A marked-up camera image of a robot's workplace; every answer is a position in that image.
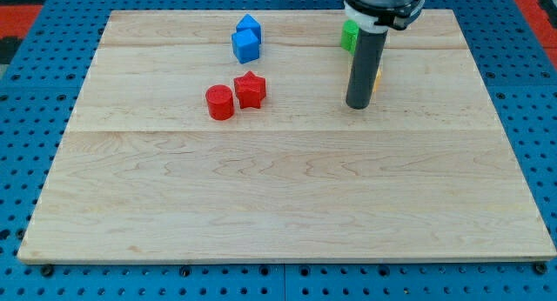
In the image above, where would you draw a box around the wooden board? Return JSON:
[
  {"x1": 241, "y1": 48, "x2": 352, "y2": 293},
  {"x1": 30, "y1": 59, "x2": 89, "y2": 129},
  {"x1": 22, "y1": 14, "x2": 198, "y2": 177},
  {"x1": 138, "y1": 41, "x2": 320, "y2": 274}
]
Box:
[{"x1": 18, "y1": 10, "x2": 556, "y2": 264}]

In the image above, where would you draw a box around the blue pentagon block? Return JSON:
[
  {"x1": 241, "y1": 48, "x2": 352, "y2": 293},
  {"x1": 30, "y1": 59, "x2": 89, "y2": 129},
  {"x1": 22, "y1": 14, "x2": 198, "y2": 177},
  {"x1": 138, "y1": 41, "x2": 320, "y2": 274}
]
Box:
[{"x1": 236, "y1": 14, "x2": 262, "y2": 43}]

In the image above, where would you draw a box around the red cylinder block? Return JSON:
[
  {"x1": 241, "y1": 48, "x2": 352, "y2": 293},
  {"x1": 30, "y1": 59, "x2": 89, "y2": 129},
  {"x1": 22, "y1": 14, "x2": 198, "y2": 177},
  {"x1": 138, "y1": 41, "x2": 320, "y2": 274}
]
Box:
[{"x1": 205, "y1": 84, "x2": 234, "y2": 120}]

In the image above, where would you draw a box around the yellow block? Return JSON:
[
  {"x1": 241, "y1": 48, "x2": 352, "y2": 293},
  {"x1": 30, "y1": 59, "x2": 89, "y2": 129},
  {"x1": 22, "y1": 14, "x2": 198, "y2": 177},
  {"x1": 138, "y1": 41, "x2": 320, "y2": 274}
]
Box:
[{"x1": 372, "y1": 67, "x2": 383, "y2": 93}]

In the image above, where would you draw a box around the green block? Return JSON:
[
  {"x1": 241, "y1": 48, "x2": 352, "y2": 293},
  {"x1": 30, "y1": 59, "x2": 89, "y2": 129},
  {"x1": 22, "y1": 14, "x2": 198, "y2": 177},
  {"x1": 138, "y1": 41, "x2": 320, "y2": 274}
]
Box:
[{"x1": 340, "y1": 20, "x2": 359, "y2": 55}]

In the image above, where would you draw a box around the red star block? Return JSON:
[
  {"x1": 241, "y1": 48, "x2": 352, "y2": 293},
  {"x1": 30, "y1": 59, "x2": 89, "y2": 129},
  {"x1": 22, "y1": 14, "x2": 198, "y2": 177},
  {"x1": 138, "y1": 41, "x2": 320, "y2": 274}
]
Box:
[{"x1": 233, "y1": 71, "x2": 266, "y2": 109}]

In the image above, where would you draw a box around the blue cube block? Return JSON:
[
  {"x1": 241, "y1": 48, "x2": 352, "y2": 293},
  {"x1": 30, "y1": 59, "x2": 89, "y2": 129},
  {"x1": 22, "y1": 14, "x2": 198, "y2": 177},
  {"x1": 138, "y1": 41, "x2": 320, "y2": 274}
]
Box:
[{"x1": 232, "y1": 29, "x2": 261, "y2": 64}]

